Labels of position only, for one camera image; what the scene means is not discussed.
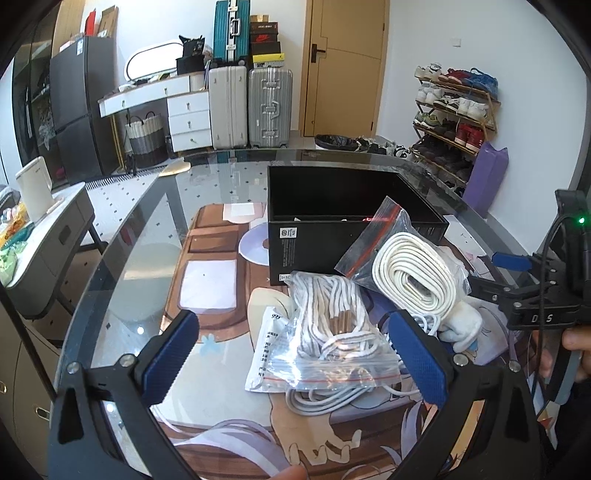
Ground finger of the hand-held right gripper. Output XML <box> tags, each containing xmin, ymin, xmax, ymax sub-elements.
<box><xmin>491</xmin><ymin>252</ymin><xmax>561</xmax><ymax>280</ymax></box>
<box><xmin>468</xmin><ymin>274</ymin><xmax>566</xmax><ymax>305</ymax></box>

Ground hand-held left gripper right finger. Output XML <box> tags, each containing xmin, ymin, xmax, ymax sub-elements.
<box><xmin>387</xmin><ymin>309</ymin><xmax>543</xmax><ymax>480</ymax></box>

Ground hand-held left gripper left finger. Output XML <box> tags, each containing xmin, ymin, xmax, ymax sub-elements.
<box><xmin>48</xmin><ymin>309</ymin><xmax>200</xmax><ymax>480</ymax></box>

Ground zip bag of white cord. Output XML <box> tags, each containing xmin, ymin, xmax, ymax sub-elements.
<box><xmin>334</xmin><ymin>196</ymin><xmax>472</xmax><ymax>326</ymax></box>

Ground white medicine pouch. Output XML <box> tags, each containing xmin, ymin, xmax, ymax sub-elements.
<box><xmin>245</xmin><ymin>302</ymin><xmax>301</xmax><ymax>393</ymax></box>

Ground zip bag of white laces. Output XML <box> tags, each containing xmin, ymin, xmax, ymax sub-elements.
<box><xmin>281</xmin><ymin>271</ymin><xmax>402</xmax><ymax>393</ymax></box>

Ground black cardboard box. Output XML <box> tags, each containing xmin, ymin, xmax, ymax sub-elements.
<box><xmin>267</xmin><ymin>165</ymin><xmax>450</xmax><ymax>287</ymax></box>

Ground person's right hand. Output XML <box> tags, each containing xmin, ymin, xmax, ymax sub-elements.
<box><xmin>529</xmin><ymin>323</ymin><xmax>591</xmax><ymax>384</ymax></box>

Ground person's left hand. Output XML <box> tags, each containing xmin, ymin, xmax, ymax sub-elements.
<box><xmin>257</xmin><ymin>464</ymin><xmax>306</xmax><ymax>480</ymax></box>

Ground white plush toy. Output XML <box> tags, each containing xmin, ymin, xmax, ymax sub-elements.
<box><xmin>436</xmin><ymin>244</ymin><xmax>483</xmax><ymax>354</ymax></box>

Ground printed cartoon table mat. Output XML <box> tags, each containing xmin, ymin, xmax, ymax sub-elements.
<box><xmin>154</xmin><ymin>203</ymin><xmax>555</xmax><ymax>480</ymax></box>

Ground purple bag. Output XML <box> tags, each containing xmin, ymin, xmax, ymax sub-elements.
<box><xmin>462</xmin><ymin>142</ymin><xmax>509</xmax><ymax>217</ymax></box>

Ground beige cabinet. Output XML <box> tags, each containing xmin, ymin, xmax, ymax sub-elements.
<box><xmin>0</xmin><ymin>300</ymin><xmax>63</xmax><ymax>480</ymax></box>

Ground wooden shoe rack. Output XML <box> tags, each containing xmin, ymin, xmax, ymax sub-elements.
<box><xmin>412</xmin><ymin>65</ymin><xmax>502</xmax><ymax>195</ymax></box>

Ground grey side table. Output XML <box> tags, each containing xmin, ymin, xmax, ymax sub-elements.
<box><xmin>0</xmin><ymin>182</ymin><xmax>105</xmax><ymax>319</ymax></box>

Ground cluster of loose sneakers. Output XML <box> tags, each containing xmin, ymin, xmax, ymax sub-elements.
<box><xmin>353</xmin><ymin>136</ymin><xmax>414</xmax><ymax>160</ymax></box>

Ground black white patterned rug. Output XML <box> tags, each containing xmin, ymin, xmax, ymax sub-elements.
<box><xmin>85</xmin><ymin>165</ymin><xmax>162</xmax><ymax>191</ymax></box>

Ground pile of colourful packets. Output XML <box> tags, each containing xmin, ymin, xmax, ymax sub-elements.
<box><xmin>0</xmin><ymin>185</ymin><xmax>37</xmax><ymax>278</ymax></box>

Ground white trash bin black liner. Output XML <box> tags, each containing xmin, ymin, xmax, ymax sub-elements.
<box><xmin>315</xmin><ymin>134</ymin><xmax>358</xmax><ymax>150</ymax></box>

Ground white countertop appliance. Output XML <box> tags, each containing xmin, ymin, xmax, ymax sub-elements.
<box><xmin>16</xmin><ymin>157</ymin><xmax>64</xmax><ymax>222</ymax></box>

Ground woven laundry basket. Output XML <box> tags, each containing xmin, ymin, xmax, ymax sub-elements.
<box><xmin>124</xmin><ymin>111</ymin><xmax>168</xmax><ymax>168</ymax></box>

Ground white dresser with drawers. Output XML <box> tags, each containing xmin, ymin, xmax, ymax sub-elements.
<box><xmin>98</xmin><ymin>74</ymin><xmax>213</xmax><ymax>153</ymax></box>

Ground wooden door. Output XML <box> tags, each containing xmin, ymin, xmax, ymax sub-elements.
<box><xmin>299</xmin><ymin>0</ymin><xmax>389</xmax><ymax>138</ymax></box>

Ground white suitcase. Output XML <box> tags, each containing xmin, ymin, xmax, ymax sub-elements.
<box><xmin>209</xmin><ymin>65</ymin><xmax>249</xmax><ymax>149</ymax></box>

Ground black refrigerator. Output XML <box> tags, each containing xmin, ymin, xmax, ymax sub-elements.
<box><xmin>49</xmin><ymin>36</ymin><xmax>122</xmax><ymax>185</ymax></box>

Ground silver suitcase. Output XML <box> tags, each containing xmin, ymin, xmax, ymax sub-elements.
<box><xmin>248</xmin><ymin>68</ymin><xmax>294</xmax><ymax>148</ymax></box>

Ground dark glass cabinet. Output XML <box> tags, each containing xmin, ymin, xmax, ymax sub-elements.
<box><xmin>11</xmin><ymin>41</ymin><xmax>58</xmax><ymax>178</ymax></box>

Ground black bag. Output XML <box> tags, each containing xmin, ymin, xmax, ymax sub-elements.
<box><xmin>176</xmin><ymin>34</ymin><xmax>207</xmax><ymax>76</ymax></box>

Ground oval mirror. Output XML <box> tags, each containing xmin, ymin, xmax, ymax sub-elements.
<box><xmin>126</xmin><ymin>39</ymin><xmax>185</xmax><ymax>84</ymax></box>

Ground black yellow shoe box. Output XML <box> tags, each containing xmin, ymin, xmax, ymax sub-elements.
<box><xmin>249</xmin><ymin>53</ymin><xmax>286</xmax><ymax>69</ymax></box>

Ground teal suitcase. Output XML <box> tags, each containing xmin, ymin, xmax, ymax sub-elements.
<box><xmin>213</xmin><ymin>0</ymin><xmax>251</xmax><ymax>65</ymax></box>

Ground brown cardboard carton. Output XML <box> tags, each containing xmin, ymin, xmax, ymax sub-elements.
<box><xmin>97</xmin><ymin>6</ymin><xmax>120</xmax><ymax>38</ymax></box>

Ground white cable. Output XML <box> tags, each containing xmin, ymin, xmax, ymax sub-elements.
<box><xmin>285</xmin><ymin>313</ymin><xmax>445</xmax><ymax>417</ymax></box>

